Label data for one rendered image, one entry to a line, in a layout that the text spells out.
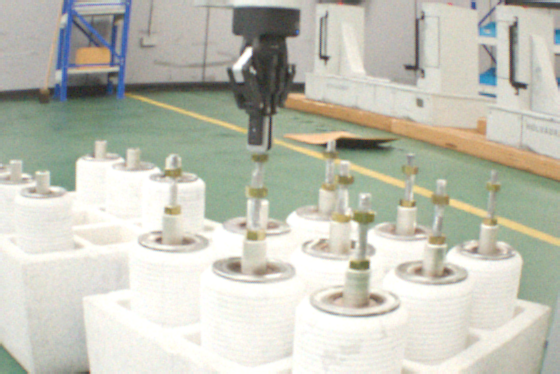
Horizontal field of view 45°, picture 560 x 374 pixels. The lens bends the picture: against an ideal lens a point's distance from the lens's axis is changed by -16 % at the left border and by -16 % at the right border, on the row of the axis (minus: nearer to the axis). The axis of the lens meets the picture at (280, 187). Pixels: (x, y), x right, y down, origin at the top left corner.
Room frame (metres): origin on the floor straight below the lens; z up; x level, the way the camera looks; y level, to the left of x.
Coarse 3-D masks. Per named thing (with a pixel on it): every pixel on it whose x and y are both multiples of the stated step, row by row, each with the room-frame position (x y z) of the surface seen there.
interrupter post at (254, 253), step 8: (248, 240) 0.67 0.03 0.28; (264, 240) 0.67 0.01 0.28; (248, 248) 0.67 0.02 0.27; (256, 248) 0.67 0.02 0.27; (264, 248) 0.67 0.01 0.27; (248, 256) 0.67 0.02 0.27; (256, 256) 0.67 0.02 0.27; (264, 256) 0.67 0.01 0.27; (248, 264) 0.67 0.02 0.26; (256, 264) 0.67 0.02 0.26; (264, 264) 0.67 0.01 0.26; (248, 272) 0.67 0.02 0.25; (256, 272) 0.67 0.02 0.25; (264, 272) 0.67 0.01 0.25
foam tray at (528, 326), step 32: (96, 320) 0.73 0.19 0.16; (128, 320) 0.70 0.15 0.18; (512, 320) 0.73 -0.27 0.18; (544, 320) 0.75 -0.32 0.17; (96, 352) 0.74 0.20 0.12; (128, 352) 0.69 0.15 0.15; (160, 352) 0.65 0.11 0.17; (192, 352) 0.63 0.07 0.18; (480, 352) 0.64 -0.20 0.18; (512, 352) 0.69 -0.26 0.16
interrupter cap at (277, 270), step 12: (216, 264) 0.68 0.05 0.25; (228, 264) 0.68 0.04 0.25; (240, 264) 0.69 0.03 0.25; (276, 264) 0.69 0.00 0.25; (288, 264) 0.69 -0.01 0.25; (228, 276) 0.64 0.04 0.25; (240, 276) 0.65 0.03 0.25; (252, 276) 0.65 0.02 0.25; (264, 276) 0.65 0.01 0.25; (276, 276) 0.65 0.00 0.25; (288, 276) 0.65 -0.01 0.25
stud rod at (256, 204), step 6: (252, 174) 0.67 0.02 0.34; (258, 174) 0.67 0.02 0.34; (252, 180) 0.67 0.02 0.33; (258, 180) 0.67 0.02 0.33; (252, 186) 0.67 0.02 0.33; (258, 186) 0.67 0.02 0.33; (252, 198) 0.67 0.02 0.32; (258, 198) 0.67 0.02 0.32; (252, 204) 0.67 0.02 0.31; (258, 204) 0.67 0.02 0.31; (252, 210) 0.67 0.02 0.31; (258, 210) 0.67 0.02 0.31; (252, 216) 0.67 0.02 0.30; (258, 216) 0.67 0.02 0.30; (252, 222) 0.67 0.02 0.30; (258, 222) 0.67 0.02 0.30; (252, 228) 0.67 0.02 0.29; (258, 228) 0.67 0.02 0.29
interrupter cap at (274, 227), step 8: (224, 224) 0.83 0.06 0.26; (232, 224) 0.84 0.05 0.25; (240, 224) 0.85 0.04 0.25; (272, 224) 0.86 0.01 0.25; (280, 224) 0.85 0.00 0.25; (288, 224) 0.85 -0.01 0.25; (232, 232) 0.81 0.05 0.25; (240, 232) 0.81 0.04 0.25; (272, 232) 0.81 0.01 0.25; (280, 232) 0.82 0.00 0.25; (288, 232) 0.83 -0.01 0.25
